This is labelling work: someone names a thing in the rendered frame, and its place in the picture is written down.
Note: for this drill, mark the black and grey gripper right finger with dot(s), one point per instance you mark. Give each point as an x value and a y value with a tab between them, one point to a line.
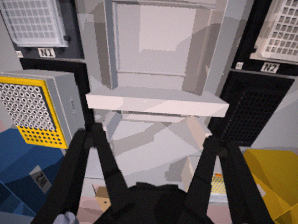
246	204

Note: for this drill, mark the white multi-well plate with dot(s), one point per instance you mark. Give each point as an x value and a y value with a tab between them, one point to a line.
34	23

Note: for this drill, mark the blue open-top bin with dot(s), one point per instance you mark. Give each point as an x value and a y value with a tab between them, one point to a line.
27	171

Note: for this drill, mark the white multiwell plate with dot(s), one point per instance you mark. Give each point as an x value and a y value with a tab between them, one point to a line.
278	38

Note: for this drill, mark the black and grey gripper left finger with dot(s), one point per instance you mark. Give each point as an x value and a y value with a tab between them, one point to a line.
62	203

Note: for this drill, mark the grey flat work mat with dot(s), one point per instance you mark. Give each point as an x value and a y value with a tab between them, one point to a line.
155	152

